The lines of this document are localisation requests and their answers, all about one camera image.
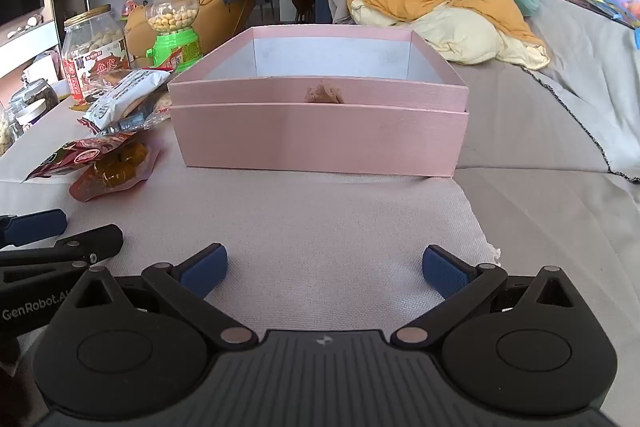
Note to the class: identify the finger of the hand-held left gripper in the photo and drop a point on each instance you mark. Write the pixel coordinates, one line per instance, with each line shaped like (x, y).
(75, 244)
(40, 224)

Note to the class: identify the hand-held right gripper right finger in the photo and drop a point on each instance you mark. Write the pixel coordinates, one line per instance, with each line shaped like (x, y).
(444, 271)

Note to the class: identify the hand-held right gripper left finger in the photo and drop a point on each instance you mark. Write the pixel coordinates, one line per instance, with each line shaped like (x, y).
(205, 274)

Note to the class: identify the pink cardboard box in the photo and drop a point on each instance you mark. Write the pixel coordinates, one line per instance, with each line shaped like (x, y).
(320, 137)

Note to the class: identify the clear packet of orange snacks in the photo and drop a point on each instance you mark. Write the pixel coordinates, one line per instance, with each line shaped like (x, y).
(117, 167)

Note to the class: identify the dark red snack packet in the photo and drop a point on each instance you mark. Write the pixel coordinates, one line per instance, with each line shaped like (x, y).
(70, 154)

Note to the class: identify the glass jar with light contents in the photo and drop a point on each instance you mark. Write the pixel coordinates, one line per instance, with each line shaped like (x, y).
(9, 132)

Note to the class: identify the purple paper cup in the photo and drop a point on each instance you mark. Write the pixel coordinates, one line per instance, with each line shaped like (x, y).
(31, 114)

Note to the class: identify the clear blue snack packet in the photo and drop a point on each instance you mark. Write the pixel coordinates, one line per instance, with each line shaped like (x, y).
(130, 122)

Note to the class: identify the glass jar with dark contents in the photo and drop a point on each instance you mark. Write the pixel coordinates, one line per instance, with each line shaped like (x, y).
(42, 89)

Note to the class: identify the white snack packet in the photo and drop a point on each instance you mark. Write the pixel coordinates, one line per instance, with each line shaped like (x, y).
(125, 94)

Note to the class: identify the red brown snack packet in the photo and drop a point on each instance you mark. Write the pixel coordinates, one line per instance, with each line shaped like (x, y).
(102, 82)

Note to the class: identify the peanut jar with gold lid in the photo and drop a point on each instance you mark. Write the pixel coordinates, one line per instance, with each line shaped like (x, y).
(92, 42)

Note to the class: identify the grey blanket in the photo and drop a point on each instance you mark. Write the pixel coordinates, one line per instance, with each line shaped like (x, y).
(565, 97)

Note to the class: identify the green candy dispenser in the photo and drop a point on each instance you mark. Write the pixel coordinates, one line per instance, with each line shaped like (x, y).
(172, 14)

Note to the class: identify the colourful picture book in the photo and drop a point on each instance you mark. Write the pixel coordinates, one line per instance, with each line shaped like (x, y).
(605, 9)

